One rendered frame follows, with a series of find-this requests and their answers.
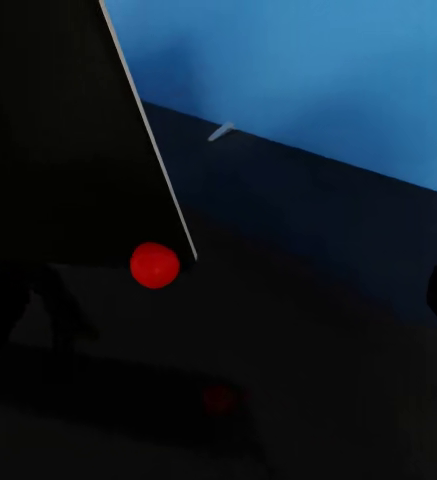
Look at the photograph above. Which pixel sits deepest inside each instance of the monitor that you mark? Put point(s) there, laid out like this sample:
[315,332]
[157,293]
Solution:
[82,181]

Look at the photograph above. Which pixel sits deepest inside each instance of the desk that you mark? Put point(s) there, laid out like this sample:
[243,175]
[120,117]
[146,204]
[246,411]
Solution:
[301,347]

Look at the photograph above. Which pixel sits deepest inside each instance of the room divider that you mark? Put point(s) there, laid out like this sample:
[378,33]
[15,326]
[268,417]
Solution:
[352,80]

